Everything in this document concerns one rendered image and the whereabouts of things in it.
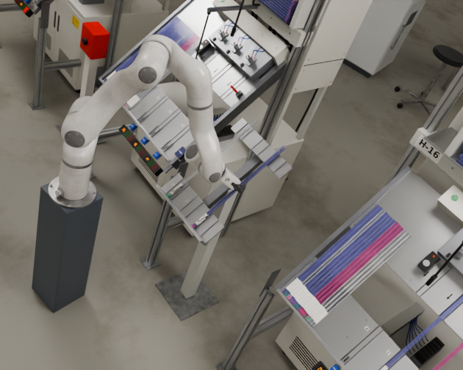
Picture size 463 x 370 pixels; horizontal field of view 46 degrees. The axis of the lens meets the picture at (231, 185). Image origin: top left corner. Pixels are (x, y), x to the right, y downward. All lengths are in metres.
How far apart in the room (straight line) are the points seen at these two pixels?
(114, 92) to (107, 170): 1.61
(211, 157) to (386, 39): 3.71
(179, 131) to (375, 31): 3.24
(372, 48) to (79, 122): 3.96
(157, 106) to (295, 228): 1.33
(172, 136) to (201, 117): 0.69
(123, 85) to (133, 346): 1.34
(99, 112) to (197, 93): 0.35
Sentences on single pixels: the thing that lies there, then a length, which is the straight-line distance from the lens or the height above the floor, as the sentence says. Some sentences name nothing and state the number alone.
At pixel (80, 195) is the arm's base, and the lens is 2.28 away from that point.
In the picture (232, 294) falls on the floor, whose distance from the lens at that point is 3.06.
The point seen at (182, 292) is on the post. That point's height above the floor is 0.02.
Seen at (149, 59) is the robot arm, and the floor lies 1.44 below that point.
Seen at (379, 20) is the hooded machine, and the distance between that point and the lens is 5.48.
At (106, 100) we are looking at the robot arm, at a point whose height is 1.22.
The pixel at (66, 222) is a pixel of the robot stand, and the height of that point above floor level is 0.65.
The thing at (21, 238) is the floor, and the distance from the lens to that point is 3.08.
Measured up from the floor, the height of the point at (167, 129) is 0.78.
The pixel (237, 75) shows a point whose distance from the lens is 2.65.
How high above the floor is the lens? 2.35
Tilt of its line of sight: 40 degrees down
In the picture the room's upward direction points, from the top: 22 degrees clockwise
